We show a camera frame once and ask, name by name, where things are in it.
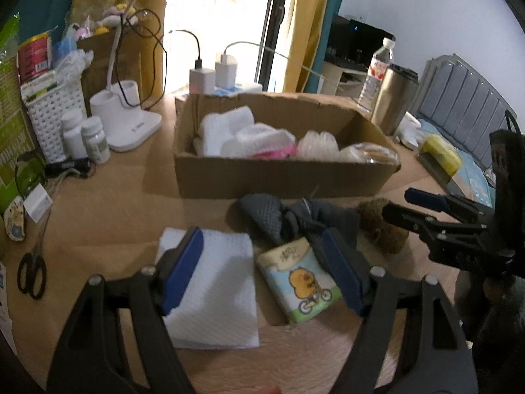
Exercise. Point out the clear bag with brown item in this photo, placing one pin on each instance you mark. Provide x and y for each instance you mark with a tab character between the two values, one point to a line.
369	153

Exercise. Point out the red tin can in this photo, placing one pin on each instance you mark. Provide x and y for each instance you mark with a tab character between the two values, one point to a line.
34	57

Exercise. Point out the white cloth bundle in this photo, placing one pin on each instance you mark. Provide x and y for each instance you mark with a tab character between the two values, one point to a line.
408	131

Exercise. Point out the clear water bottle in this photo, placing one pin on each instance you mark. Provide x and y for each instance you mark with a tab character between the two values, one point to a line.
379	63

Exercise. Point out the grey bed headboard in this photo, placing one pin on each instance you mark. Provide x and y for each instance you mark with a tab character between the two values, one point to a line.
461	104

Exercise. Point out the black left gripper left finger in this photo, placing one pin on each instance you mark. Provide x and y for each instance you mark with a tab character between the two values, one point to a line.
90	355

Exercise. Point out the white charger with black cable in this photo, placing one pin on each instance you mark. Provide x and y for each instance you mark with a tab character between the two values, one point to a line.
202	81

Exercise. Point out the pink fluffy cloth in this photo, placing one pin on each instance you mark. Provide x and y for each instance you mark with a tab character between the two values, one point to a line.
279	154

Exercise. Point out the clear bubble wrap ball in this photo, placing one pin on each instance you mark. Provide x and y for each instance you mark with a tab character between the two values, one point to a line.
317	146

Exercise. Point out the black monitor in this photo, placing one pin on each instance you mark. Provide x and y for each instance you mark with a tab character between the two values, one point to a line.
352	43

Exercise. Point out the white power strip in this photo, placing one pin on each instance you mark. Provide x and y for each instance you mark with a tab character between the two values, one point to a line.
253	88

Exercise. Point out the brown cardboard box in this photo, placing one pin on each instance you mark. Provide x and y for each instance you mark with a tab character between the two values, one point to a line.
226	178

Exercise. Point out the white pill bottle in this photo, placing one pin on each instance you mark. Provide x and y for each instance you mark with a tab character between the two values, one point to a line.
71	125
95	140

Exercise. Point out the black scissors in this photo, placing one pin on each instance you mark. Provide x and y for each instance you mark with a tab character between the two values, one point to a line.
32	271

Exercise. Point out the white charger with grey cable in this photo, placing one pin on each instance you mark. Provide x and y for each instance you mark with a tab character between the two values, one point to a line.
226	67

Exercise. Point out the white paper towel sheet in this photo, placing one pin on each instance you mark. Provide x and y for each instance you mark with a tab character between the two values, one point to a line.
218	310

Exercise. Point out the white desk lamp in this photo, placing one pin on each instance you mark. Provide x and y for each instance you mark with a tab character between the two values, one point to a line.
126	125

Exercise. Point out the yellow tissue pack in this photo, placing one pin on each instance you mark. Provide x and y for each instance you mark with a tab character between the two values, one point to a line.
444	153

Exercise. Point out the steel travel tumbler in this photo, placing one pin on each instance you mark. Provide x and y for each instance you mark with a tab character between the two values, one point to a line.
396	92

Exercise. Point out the duck print tissue pack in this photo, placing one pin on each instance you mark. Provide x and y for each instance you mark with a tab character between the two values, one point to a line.
302	288

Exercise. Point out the green snack bag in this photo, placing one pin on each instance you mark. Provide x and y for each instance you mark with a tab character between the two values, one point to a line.
22	164

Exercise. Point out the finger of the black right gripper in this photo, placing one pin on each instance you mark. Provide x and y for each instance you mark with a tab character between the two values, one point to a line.
427	225
461	208

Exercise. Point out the white plastic basket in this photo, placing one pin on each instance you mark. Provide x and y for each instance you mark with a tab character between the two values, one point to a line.
46	100

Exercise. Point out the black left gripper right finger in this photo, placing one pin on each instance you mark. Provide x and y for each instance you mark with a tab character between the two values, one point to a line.
434	357

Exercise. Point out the dark grey sock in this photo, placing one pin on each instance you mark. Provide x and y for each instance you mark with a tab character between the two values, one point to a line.
282	223

